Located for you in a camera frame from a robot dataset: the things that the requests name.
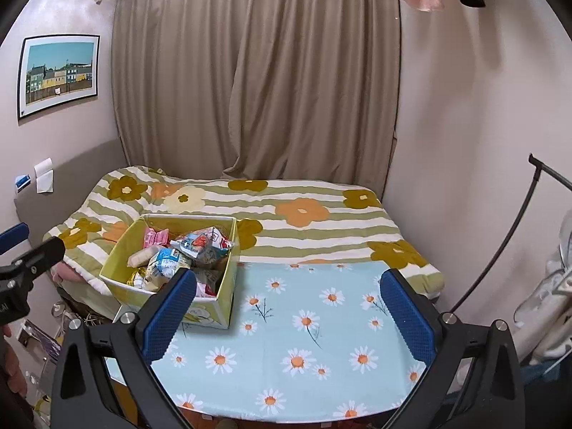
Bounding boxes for left hand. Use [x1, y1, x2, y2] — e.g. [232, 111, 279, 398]
[3, 344, 27, 398]

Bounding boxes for yellow gold snack bag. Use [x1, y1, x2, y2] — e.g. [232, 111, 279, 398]
[126, 266, 146, 290]

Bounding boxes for green storage box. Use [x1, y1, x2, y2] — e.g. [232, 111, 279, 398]
[98, 213, 241, 330]

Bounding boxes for small pink snack pack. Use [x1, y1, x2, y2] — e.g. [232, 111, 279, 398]
[143, 227, 170, 248]

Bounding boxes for blue red snack bag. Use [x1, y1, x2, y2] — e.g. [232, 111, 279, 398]
[170, 227, 234, 268]

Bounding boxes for blue daisy tablecloth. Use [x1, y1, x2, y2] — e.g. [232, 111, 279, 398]
[104, 260, 433, 423]

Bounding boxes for framed houses picture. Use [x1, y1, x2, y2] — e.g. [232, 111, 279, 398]
[18, 34, 101, 120]

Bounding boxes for striped floral bed blanket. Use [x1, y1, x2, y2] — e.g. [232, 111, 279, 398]
[45, 166, 445, 298]

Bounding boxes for black metal rack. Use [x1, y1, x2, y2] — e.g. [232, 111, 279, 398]
[449, 152, 572, 316]

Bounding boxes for beige curtain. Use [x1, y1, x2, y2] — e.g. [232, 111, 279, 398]
[112, 0, 400, 195]

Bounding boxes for blue wall sticker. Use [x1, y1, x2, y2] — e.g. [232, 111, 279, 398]
[15, 174, 31, 194]

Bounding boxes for white wall papers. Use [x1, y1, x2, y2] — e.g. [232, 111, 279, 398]
[34, 158, 54, 194]

